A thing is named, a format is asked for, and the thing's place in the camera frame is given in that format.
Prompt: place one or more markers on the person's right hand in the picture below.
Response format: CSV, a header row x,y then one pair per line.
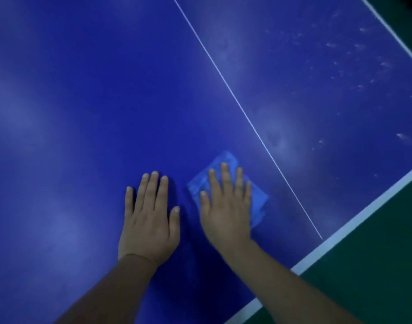
x,y
226,219

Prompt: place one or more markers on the person's right thumb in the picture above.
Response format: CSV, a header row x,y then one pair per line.
x,y
205,207

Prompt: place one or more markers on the person's left hand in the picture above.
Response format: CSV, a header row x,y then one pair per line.
x,y
147,232

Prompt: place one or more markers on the person's left forearm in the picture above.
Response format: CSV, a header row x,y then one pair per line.
x,y
115,293

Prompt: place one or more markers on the person's left middle finger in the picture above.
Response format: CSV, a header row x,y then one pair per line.
x,y
152,190

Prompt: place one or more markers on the person's right forearm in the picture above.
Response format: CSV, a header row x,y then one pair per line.
x,y
283,286

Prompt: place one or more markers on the person's right little finger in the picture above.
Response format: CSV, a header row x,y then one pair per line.
x,y
247,195

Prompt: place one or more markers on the person's left thumb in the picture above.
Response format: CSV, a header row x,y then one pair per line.
x,y
175,222

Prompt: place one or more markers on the person's left little finger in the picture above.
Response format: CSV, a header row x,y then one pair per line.
x,y
129,202

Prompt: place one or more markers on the person's right middle finger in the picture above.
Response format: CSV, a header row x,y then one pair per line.
x,y
227,180

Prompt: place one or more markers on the blue cleaning cloth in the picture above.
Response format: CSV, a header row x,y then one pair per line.
x,y
259,202

